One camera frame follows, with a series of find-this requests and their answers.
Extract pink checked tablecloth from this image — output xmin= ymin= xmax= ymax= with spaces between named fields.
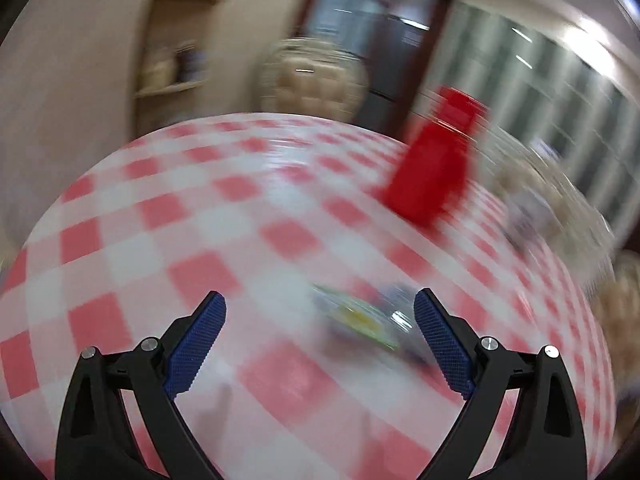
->
xmin=0 ymin=112 xmax=618 ymax=480

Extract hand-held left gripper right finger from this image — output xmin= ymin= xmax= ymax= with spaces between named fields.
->
xmin=414 ymin=287 xmax=587 ymax=480

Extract wooden wall shelf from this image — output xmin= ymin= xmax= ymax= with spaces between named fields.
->
xmin=132 ymin=0 xmax=221 ymax=98

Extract yellow green snack packet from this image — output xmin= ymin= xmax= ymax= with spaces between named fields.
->
xmin=310 ymin=282 xmax=418 ymax=353

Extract ornate cream chair back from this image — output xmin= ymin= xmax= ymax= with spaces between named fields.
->
xmin=259 ymin=37 xmax=370 ymax=123

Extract wooden door frame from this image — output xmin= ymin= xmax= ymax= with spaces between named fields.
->
xmin=295 ymin=0 xmax=453 ymax=126

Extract brown bottle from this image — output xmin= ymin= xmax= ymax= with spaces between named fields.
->
xmin=175 ymin=42 xmax=206 ymax=83

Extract clear plastic bag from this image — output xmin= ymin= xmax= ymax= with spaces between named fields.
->
xmin=145 ymin=57 xmax=176 ymax=91

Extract white glass-door cabinets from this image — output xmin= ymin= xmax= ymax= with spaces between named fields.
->
xmin=450 ymin=0 xmax=640 ymax=201

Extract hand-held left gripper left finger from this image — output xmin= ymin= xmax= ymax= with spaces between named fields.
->
xmin=55 ymin=290 xmax=228 ymax=480

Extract red thermos jug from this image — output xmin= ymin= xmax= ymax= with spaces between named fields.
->
xmin=382 ymin=86 xmax=488 ymax=228

